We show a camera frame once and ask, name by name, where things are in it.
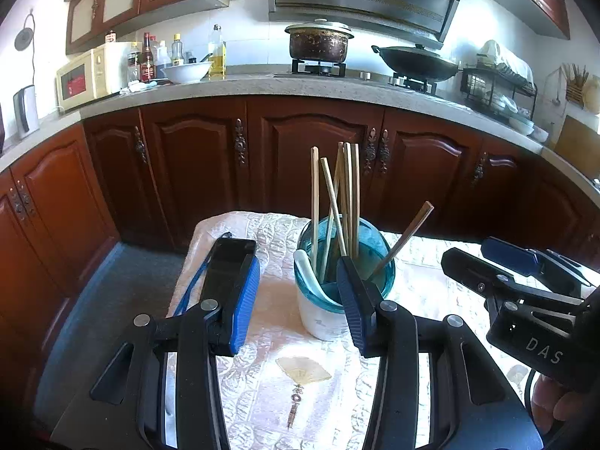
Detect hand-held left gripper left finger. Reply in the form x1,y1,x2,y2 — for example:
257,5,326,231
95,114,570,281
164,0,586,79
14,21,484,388
89,255,261,450

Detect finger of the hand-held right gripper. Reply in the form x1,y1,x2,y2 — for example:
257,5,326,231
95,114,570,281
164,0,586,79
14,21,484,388
480,237,592,291
441,247,584,310

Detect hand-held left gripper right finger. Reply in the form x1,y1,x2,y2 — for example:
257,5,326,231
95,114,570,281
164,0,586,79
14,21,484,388
336,255,509,450

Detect blue and white cup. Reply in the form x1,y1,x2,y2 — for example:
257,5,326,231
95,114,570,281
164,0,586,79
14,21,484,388
294,216,396,341

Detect white ceramic spoon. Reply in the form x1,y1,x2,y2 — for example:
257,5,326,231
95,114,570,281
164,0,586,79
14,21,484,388
293,249,345,308

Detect dark wooden chopstick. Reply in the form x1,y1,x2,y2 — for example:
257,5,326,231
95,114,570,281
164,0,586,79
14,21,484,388
370,201,435,278

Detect person's right hand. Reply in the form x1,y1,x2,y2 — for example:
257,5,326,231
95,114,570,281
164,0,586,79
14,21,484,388
532,375,600,450

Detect white quilted cloth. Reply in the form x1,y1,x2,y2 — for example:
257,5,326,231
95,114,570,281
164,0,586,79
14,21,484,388
166,211,587,450

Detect black smartphone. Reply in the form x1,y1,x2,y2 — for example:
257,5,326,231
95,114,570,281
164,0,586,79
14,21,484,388
204,237,258,305

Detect large white dish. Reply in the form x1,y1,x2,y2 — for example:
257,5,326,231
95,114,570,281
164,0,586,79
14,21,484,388
508,115,535,136

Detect wooden cutting board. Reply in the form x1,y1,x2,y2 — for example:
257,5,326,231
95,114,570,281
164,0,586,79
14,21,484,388
553,115,600,165

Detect brown wooden lower cabinets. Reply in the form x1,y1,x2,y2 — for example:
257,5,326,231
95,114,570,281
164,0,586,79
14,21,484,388
0,94,600,338

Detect black dish rack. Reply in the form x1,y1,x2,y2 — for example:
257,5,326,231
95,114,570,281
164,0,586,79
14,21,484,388
460,40,537,120

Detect black wok with lid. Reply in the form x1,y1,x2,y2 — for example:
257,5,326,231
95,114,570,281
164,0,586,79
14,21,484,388
372,43,460,83

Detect speckled stone countertop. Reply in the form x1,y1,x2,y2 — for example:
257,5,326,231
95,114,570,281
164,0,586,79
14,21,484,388
0,72,600,193

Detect gas stove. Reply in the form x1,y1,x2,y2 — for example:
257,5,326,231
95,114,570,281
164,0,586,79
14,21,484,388
272,58,441,97

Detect white bowl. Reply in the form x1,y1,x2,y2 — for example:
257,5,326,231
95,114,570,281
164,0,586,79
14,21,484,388
160,61,210,84

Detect yellow oil bottle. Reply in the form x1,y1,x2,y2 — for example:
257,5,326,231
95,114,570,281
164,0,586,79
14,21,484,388
207,24,228,80

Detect dark cooking pot with lid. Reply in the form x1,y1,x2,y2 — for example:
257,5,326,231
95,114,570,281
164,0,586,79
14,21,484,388
284,19,354,64

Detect red label sauce bottle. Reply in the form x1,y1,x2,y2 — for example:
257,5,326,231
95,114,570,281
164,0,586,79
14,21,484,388
141,33,156,83

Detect cream microwave oven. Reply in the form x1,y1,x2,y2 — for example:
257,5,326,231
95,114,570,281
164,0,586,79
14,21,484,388
56,42,141,113

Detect white countertop appliance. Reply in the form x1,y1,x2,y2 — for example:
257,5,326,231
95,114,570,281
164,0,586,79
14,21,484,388
13,85,39,139

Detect blue lanyard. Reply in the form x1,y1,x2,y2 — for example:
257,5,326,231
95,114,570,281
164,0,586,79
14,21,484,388
172,232,235,317

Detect wall chopstick holder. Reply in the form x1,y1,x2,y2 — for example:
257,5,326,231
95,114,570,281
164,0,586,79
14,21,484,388
560,63,589,104

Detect black round wall hanger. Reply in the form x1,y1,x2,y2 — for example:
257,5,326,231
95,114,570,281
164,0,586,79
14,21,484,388
14,12,38,83

